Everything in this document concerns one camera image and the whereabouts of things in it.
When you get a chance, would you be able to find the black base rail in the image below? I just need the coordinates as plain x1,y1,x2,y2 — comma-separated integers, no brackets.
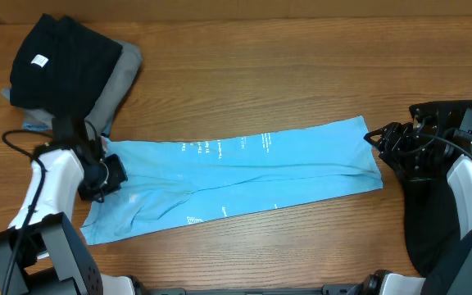
143,284,355,295

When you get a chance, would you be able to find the folded grey garment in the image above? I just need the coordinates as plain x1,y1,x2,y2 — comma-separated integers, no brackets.
21,39,143,138

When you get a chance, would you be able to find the light blue printed t-shirt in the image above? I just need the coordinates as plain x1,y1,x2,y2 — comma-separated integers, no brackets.
81,117,383,245

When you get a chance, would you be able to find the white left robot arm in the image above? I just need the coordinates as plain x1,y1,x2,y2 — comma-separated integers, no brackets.
0,149,137,294

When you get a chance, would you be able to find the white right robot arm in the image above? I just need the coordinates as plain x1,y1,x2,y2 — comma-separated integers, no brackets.
362,123,472,294

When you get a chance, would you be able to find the black cloth pile right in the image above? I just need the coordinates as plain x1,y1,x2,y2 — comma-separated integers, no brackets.
399,99,472,278

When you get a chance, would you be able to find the folded black garment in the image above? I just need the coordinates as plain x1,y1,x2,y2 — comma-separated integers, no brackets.
10,14,122,118

